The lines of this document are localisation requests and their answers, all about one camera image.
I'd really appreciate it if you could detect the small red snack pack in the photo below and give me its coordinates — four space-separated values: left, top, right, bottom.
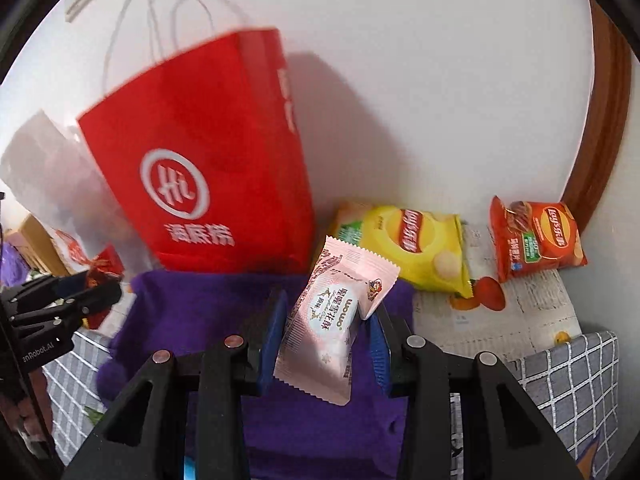
84 245 125 330

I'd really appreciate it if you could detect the white Miniso plastic bag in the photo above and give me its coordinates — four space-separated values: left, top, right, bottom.
1 112 155 280

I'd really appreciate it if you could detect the brown wooden door frame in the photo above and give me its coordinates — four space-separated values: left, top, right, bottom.
562 0 632 231

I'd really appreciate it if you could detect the wooden headboard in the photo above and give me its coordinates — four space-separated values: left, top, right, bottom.
17 214 70 276

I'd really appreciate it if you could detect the orange Lays chips bag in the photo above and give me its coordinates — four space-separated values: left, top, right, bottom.
489 196 588 283

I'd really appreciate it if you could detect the yellow Lays chips bag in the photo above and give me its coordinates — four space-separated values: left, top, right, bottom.
311 201 475 299

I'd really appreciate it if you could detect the newspaper sheet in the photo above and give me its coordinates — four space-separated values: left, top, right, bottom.
413 224 582 361

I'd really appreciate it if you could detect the grey checked blanket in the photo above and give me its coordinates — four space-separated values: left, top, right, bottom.
43 330 620 479

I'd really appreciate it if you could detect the red paper Haidilao bag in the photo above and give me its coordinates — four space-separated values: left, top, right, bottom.
78 26 314 274

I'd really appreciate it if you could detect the light pink candy pack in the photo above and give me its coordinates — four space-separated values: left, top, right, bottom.
274 236 400 406

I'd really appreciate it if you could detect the person left hand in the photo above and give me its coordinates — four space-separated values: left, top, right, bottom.
1 367 53 457

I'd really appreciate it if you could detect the purple towel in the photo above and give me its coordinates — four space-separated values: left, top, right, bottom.
96 270 406 479

